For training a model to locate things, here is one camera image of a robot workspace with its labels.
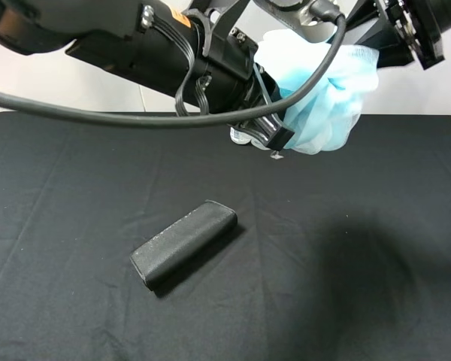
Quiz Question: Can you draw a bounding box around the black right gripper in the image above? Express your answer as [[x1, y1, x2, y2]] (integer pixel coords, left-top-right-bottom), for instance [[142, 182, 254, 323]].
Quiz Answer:
[[254, 0, 341, 43]]

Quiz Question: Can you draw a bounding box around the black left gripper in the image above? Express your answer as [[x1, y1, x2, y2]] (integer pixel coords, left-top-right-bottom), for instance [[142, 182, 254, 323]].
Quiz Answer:
[[225, 62, 296, 151]]

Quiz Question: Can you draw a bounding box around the blue white bath loofah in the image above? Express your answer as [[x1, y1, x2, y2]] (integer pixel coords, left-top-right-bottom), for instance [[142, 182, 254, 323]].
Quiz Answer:
[[255, 29, 380, 155]]

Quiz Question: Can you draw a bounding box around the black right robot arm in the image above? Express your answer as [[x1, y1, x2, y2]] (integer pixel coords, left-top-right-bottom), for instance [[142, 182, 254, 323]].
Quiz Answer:
[[255, 0, 451, 69]]

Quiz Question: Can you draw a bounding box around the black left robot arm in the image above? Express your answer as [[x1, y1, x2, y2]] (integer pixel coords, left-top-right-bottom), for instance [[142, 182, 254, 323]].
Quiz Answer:
[[0, 1, 293, 150]]

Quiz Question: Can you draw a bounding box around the white bottle blue cap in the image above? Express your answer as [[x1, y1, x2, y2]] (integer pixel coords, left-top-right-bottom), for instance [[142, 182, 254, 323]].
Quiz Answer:
[[229, 128, 267, 150]]

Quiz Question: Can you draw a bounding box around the black tablecloth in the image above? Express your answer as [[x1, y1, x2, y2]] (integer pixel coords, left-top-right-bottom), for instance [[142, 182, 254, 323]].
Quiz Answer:
[[0, 113, 451, 360]]

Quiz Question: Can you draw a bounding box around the black rectangular case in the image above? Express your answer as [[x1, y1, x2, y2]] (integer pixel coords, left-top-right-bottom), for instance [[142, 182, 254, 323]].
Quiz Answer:
[[130, 200, 238, 291]]

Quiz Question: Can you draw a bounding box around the thick grey cable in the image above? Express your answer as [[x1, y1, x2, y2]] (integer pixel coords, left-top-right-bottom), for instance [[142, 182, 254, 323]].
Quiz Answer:
[[0, 0, 349, 131]]

